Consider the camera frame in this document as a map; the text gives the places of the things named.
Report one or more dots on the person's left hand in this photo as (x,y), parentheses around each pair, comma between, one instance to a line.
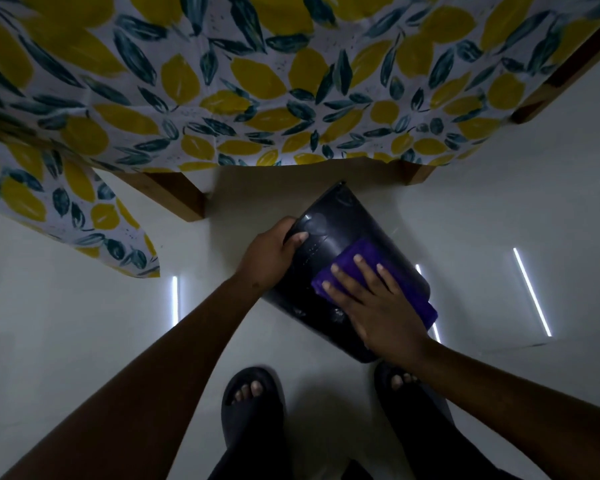
(265,259)

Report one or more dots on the person's right hand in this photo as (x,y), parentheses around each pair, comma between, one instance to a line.
(385,319)

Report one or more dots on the person's left thumb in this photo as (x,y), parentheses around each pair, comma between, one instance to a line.
(296,241)

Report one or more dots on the person's right little finger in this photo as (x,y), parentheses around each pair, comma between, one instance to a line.
(391,280)

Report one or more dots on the person's right middle finger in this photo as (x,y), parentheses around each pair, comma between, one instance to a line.
(354,283)

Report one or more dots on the purple cleaning cloth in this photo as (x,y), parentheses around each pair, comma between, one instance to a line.
(416,300)

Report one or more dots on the person's left forearm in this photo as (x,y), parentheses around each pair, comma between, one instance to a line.
(155,374)

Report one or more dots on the person's right forearm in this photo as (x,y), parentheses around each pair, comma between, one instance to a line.
(520,419)

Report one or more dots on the person's right foot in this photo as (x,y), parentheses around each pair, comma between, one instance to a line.
(399,380)

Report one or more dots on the person's foot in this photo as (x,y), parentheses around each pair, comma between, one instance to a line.
(248,390)
(399,380)

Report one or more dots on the black slipper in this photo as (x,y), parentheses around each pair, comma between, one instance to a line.
(252,414)
(400,394)

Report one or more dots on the wooden table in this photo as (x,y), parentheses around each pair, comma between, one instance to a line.
(175,194)

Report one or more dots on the person's left foot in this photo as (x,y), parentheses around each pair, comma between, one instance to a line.
(248,390)

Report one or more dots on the lemon print tablecloth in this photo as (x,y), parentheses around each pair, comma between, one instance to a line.
(260,79)

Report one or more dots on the black trousers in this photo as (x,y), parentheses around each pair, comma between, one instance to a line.
(430,444)

